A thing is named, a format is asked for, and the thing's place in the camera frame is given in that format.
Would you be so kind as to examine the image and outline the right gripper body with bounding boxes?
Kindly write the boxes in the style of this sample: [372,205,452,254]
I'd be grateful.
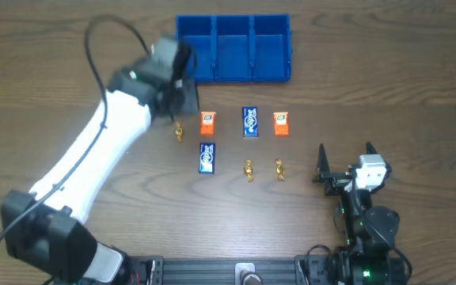
[321,171,356,197]

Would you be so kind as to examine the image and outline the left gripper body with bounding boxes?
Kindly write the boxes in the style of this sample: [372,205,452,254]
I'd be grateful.
[170,41,200,119]

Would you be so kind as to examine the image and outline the orange candy box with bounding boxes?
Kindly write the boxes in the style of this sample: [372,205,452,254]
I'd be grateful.
[273,112,291,138]
[199,111,217,137]

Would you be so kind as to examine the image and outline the blue candy pack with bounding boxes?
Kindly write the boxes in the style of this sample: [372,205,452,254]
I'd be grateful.
[241,105,260,139]
[198,142,216,175]

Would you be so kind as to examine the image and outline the blue tray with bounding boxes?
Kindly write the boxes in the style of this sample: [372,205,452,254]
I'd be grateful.
[175,13,293,84]

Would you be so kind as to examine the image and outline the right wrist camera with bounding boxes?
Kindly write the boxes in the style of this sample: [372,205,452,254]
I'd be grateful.
[348,154,393,193]

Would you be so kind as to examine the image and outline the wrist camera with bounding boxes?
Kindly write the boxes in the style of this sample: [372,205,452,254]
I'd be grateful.
[150,37,182,75]
[348,154,393,193]

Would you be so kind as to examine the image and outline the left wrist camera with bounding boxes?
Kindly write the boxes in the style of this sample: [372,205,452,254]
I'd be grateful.
[150,37,182,75]

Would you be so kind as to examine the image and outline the black cable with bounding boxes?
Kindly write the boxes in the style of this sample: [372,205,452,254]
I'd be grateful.
[0,13,153,285]
[332,177,413,284]

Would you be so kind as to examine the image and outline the mounting rail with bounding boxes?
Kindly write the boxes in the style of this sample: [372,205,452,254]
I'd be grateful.
[128,255,407,285]

